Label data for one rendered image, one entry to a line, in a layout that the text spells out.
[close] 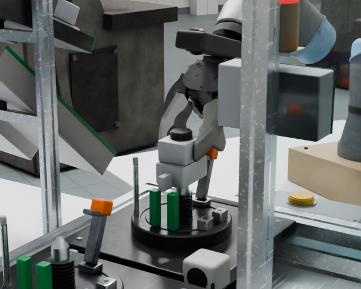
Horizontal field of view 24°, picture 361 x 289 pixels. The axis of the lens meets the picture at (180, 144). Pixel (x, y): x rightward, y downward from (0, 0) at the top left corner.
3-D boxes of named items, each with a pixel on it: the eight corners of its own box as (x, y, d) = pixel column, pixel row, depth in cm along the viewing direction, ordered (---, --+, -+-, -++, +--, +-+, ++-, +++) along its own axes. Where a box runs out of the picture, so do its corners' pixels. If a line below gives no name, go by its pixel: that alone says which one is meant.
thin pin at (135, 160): (135, 214, 116) (134, 155, 114) (140, 215, 116) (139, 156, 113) (132, 215, 115) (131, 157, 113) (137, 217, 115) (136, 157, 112)
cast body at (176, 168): (180, 170, 117) (180, 122, 115) (207, 175, 115) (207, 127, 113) (146, 188, 111) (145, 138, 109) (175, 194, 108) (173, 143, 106)
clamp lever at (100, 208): (88, 260, 100) (101, 198, 100) (101, 264, 99) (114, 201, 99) (70, 260, 97) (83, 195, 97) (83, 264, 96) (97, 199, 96)
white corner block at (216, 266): (200, 276, 106) (200, 246, 105) (231, 284, 104) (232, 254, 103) (180, 289, 103) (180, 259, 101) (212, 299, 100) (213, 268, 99)
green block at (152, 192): (154, 222, 113) (153, 187, 112) (161, 223, 112) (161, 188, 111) (149, 225, 112) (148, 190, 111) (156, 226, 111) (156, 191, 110)
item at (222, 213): (218, 217, 115) (218, 206, 114) (228, 219, 114) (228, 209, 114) (211, 221, 113) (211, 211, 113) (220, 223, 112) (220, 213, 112)
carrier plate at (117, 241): (157, 200, 132) (157, 188, 131) (296, 232, 120) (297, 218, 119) (59, 254, 113) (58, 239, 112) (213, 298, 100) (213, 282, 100)
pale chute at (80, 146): (50, 159, 141) (63, 137, 142) (103, 176, 132) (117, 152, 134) (-64, 59, 121) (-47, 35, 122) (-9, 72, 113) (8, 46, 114)
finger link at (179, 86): (183, 129, 115) (217, 80, 117) (179, 122, 113) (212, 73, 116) (159, 118, 118) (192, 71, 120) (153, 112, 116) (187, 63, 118)
